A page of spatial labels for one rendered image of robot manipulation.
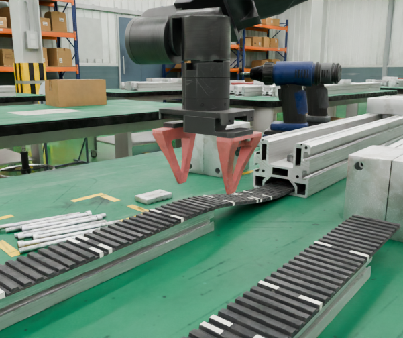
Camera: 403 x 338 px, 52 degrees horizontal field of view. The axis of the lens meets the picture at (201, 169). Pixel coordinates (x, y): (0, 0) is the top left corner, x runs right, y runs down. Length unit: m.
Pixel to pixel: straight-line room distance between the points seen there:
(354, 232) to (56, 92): 2.22
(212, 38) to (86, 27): 12.04
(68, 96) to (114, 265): 2.15
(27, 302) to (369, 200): 0.38
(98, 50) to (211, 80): 12.18
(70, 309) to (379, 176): 0.36
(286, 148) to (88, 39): 11.85
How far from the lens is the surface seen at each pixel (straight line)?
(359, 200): 0.54
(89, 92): 2.58
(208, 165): 0.79
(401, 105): 1.19
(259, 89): 3.56
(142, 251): 0.44
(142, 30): 0.52
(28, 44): 6.33
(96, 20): 12.68
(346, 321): 0.37
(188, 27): 0.48
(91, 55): 12.50
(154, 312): 0.36
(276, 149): 0.71
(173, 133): 0.52
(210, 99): 0.48
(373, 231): 0.46
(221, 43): 0.48
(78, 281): 0.39
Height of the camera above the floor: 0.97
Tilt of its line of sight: 13 degrees down
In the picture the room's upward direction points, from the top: straight up
